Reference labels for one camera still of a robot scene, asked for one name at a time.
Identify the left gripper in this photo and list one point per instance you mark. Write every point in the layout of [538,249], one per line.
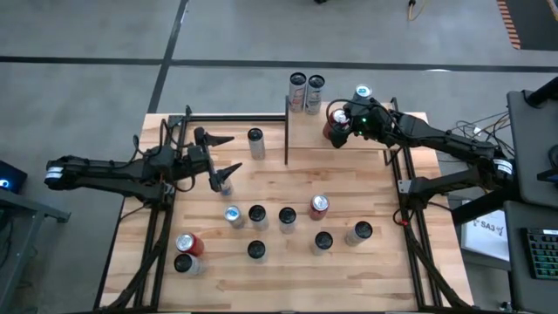
[202,159]

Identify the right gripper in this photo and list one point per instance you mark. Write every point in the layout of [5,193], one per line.
[375,124]

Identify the red Coca-Cola can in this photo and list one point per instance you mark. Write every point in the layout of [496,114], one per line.
[338,118]
[190,245]
[318,207]

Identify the blue Red Bull can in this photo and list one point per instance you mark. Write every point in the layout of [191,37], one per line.
[234,216]
[226,188]
[363,90]

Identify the Celsius Arctic Vibe can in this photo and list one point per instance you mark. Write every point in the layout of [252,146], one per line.
[256,250]
[315,96]

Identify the Celsius can with orange print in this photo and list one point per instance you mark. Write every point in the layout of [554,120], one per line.
[258,218]

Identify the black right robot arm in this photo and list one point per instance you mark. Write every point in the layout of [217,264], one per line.
[449,141]

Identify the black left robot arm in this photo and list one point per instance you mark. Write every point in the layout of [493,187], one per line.
[109,168]

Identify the Celsius can with yellow band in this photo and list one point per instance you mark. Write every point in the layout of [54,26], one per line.
[256,146]

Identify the Celsius Tropical Vibe can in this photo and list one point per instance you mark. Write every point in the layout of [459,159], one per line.
[322,243]

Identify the white printed sign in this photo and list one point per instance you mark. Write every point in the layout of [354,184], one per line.
[486,235]

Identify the grey metal stand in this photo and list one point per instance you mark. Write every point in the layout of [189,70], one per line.
[26,202]

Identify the black box with blue light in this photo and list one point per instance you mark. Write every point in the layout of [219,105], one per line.
[13,174]

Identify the black mat with orange stripes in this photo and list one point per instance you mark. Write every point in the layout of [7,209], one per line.
[532,26]

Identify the backlit black keyboard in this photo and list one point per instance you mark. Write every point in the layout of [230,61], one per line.
[545,255]

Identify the black aluminium table frame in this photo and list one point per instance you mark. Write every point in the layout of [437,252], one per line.
[244,118]

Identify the silver metal bracket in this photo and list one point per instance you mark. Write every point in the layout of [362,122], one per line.
[403,186]

